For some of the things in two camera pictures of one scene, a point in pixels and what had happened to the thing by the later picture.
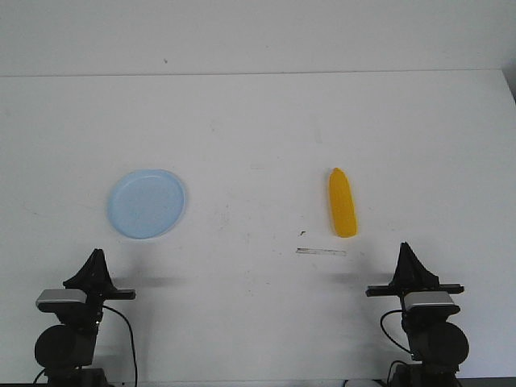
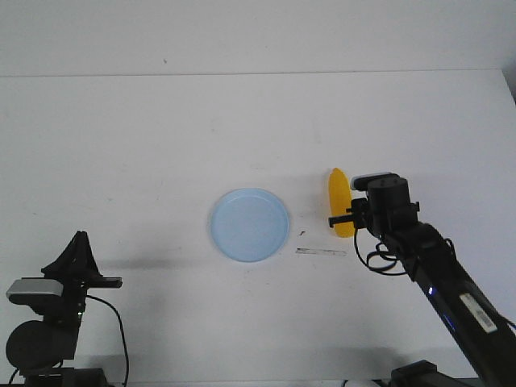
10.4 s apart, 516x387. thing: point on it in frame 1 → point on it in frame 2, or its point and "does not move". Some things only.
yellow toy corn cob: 342,204 does not move
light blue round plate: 146,204 → 249,225
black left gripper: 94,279 → 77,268
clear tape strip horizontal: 318,251 does not move
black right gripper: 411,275 → 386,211
